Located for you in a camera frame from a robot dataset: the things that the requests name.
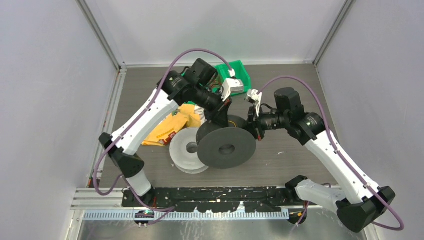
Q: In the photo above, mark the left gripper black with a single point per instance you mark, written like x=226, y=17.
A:
x=219, y=114

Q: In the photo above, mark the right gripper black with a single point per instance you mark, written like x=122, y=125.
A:
x=253, y=125

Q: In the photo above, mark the dark grey cable spool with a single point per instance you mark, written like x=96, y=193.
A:
x=225, y=147

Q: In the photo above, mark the white plastic cable spool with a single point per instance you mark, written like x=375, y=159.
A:
x=183, y=150

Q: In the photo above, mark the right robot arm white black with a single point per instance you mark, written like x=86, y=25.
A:
x=360, y=200

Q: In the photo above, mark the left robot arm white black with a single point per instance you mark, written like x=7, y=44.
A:
x=172, y=91

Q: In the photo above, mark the floral patterned cloth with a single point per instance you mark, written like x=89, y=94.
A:
x=199, y=114

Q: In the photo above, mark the yellow snack bag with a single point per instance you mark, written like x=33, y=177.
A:
x=163, y=133

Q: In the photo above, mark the green three-compartment bin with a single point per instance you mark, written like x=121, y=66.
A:
x=222, y=69

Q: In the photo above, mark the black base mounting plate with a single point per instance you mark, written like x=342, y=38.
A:
x=254, y=199

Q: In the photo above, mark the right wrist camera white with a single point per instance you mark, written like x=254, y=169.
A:
x=254, y=97

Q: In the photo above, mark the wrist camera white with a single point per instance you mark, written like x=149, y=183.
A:
x=231, y=85
x=254, y=97

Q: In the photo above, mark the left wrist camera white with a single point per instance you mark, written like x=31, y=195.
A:
x=231, y=85

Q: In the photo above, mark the white slotted cable duct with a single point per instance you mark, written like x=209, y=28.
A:
x=148, y=215

